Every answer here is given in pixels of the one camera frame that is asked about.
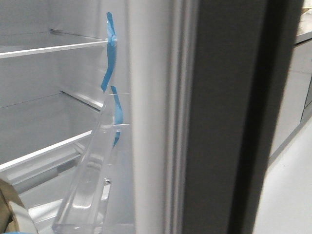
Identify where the upper clear door bin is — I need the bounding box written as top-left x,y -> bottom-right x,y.
52,94 -> 130,234

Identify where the blue tape strip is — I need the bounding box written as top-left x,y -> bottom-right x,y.
101,12 -> 117,93
111,86 -> 123,147

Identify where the blue tape on cardboard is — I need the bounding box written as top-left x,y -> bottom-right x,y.
0,229 -> 20,234

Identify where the grey kitchen counter cabinet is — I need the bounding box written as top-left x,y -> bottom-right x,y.
269,30 -> 312,163

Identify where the glass fridge shelf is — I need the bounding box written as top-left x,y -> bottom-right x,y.
0,92 -> 103,169
0,32 -> 108,59

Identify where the dark grey fridge door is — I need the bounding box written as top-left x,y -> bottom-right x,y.
128,0 -> 303,234

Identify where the upper glass fridge shelf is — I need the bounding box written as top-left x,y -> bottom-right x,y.
0,32 -> 108,59

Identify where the white fridge interior body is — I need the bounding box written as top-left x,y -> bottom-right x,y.
0,0 -> 135,234

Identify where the top blue tape strip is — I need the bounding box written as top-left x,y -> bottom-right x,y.
101,12 -> 117,93

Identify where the lower glass fridge shelf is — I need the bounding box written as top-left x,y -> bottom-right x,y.
0,92 -> 103,169

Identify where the brown cardboard piece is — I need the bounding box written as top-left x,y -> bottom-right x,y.
0,179 -> 37,234

